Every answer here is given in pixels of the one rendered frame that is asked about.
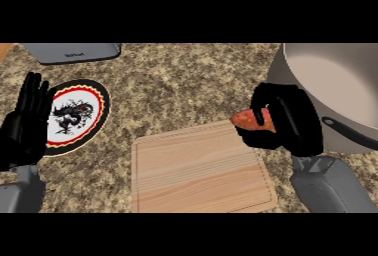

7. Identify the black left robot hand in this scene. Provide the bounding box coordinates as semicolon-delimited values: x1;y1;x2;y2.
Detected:
0;71;55;172

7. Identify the round plate with dragon print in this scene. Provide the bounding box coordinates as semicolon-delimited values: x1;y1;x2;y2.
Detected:
43;78;113;157

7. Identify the pale wooden cutting board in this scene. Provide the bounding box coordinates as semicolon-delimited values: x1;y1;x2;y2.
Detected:
130;119;281;214

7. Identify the brown wooden object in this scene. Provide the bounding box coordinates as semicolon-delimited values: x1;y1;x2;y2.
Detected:
0;43;17;64

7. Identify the large grey pot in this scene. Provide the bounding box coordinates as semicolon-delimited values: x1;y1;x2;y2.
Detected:
266;43;378;154

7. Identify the flat grey appliance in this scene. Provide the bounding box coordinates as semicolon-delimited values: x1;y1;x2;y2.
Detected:
20;43;123;66

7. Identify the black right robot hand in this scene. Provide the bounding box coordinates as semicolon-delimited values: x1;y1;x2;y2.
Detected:
235;82;325;158

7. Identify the orange sweet potato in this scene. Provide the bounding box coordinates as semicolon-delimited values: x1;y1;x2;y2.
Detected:
229;107;278;134

